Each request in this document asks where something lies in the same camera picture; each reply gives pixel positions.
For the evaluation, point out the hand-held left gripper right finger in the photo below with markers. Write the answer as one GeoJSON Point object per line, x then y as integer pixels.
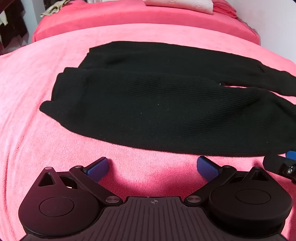
{"type": "Point", "coordinates": [207, 169]}

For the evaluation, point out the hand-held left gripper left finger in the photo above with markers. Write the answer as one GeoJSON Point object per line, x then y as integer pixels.
{"type": "Point", "coordinates": [98, 169]}

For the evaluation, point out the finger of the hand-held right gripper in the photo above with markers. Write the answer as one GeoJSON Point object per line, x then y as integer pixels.
{"type": "Point", "coordinates": [291, 154]}

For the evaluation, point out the black knit pants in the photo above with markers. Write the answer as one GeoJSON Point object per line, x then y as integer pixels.
{"type": "Point", "coordinates": [161, 111]}

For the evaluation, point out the pink fleece blanket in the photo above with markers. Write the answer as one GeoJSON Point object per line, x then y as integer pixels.
{"type": "Point", "coordinates": [27, 104]}

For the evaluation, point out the bed with pink cover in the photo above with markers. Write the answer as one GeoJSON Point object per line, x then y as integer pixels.
{"type": "Point", "coordinates": [129, 16]}

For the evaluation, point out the folded pink cloth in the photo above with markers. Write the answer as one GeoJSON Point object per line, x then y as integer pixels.
{"type": "Point", "coordinates": [223, 8]}

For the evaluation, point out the beige crumpled cloth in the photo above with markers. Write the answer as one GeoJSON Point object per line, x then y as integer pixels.
{"type": "Point", "coordinates": [52, 10]}

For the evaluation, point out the white embossed pillow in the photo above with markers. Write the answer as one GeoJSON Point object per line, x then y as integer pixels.
{"type": "Point", "coordinates": [182, 4]}

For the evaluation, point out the dark hanging clothes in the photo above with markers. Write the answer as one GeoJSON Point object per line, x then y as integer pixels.
{"type": "Point", "coordinates": [11, 25]}

